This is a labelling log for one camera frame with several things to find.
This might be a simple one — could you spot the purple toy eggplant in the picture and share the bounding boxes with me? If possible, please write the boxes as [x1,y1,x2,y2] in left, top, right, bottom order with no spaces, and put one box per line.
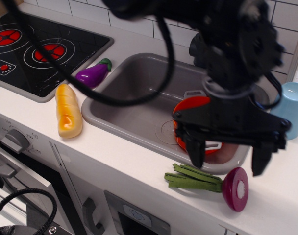
[75,58,112,89]

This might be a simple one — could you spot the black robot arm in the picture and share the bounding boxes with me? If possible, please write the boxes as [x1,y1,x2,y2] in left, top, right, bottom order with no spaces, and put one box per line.
[3,0,291,176]

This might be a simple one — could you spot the light blue plastic cup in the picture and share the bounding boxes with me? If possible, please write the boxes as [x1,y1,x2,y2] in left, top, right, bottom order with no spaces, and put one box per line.
[270,82,298,140]

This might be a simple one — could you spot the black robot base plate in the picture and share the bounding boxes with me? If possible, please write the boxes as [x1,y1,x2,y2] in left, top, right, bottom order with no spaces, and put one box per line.
[0,203,74,235]

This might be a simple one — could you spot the yellow toy bread loaf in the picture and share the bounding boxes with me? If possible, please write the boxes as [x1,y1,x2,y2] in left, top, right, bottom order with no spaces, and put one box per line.
[55,84,83,139]

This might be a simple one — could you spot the grey cabinet door handle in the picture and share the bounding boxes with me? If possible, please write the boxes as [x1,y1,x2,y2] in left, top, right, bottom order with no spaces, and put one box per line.
[82,198,105,235]

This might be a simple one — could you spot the grey oven dial knob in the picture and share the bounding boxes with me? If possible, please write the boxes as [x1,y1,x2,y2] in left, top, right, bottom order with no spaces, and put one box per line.
[1,129,30,154]

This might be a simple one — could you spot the grey oven door handle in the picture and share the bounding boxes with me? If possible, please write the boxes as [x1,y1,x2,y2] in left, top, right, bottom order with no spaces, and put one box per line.
[0,163,19,179]

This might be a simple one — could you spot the purple toy beet green leaves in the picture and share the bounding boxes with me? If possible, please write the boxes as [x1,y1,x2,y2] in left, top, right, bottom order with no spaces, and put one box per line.
[164,164,249,212]

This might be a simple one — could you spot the grey plastic sink basin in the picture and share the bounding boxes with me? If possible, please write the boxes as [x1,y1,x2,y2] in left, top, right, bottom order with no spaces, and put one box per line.
[81,52,270,175]

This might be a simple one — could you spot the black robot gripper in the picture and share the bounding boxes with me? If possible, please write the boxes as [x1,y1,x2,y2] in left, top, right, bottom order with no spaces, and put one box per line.
[173,85,291,176]

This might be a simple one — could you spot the black braided cable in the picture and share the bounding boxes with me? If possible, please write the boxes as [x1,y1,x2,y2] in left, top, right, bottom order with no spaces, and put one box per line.
[0,188,58,235]

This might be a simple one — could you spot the black toy faucet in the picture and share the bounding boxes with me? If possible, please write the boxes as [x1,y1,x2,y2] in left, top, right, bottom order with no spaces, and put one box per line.
[189,32,207,69]

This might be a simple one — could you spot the orange toy pot grey handles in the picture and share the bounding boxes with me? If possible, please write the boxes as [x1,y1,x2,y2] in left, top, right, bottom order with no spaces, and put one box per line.
[173,90,223,154]

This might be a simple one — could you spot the black toy stovetop red burners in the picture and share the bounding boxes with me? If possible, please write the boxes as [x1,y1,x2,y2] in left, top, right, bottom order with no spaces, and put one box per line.
[0,13,114,103]

